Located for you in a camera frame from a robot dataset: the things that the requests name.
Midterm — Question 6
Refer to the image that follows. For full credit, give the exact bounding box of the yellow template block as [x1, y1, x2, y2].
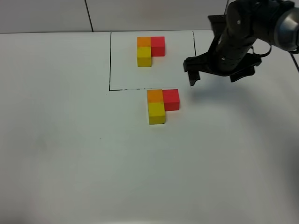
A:
[137, 47, 152, 67]

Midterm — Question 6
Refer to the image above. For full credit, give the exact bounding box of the red template block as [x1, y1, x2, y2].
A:
[151, 36, 165, 56]

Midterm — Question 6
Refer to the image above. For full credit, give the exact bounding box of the orange template block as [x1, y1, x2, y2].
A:
[137, 37, 151, 48]

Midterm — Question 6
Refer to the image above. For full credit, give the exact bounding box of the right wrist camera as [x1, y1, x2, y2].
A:
[208, 14, 226, 37]

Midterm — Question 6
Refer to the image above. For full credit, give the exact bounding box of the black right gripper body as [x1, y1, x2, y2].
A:
[183, 30, 262, 77]

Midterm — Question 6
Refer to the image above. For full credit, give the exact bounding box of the black right camera cable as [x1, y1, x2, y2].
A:
[289, 50, 299, 70]

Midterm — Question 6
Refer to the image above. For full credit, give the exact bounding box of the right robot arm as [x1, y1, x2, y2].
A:
[183, 0, 299, 86]

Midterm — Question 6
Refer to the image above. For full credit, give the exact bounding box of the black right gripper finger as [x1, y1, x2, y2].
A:
[230, 66, 255, 83]
[187, 71, 200, 86]

